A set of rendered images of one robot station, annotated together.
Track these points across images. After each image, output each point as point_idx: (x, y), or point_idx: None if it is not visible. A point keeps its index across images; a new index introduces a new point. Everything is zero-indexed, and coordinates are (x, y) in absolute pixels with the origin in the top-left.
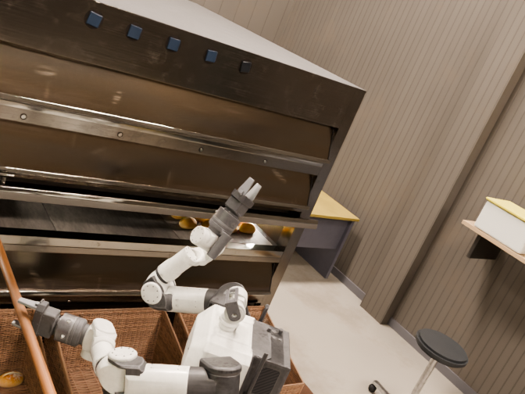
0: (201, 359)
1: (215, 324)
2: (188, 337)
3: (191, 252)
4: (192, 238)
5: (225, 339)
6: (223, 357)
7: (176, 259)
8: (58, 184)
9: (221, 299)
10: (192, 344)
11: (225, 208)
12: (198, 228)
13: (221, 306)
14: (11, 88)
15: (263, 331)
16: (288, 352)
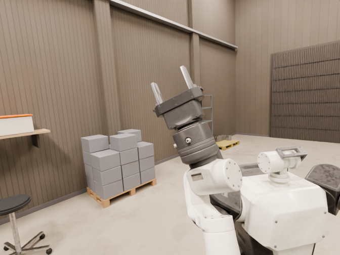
0: (338, 188)
1: (290, 188)
2: (275, 244)
3: (211, 217)
4: (237, 185)
5: (296, 181)
6: (315, 178)
7: (236, 243)
8: None
9: (234, 199)
10: (325, 204)
11: (197, 123)
12: (227, 169)
13: (255, 192)
14: None
15: (244, 172)
16: (247, 164)
